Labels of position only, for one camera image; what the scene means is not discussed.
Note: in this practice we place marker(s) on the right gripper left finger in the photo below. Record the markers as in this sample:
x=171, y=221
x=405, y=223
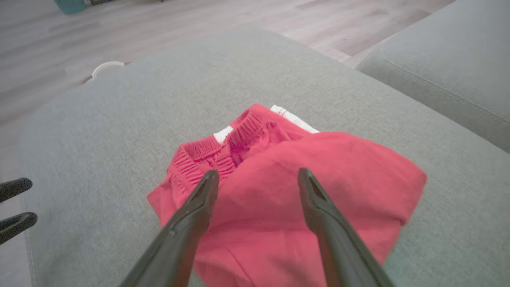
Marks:
x=179, y=239

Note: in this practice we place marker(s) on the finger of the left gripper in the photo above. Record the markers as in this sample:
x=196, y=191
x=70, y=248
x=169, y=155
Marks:
x=16, y=188
x=18, y=225

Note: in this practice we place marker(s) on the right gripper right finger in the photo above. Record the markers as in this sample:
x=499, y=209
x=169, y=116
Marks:
x=338, y=247

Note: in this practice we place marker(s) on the red and white shorts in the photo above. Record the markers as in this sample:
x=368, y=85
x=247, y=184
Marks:
x=271, y=187

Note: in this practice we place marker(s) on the teal bin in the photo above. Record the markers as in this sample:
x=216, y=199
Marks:
x=69, y=5

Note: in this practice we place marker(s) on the light grey sofa seat cushion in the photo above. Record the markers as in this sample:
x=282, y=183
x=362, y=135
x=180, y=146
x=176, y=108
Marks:
x=446, y=67

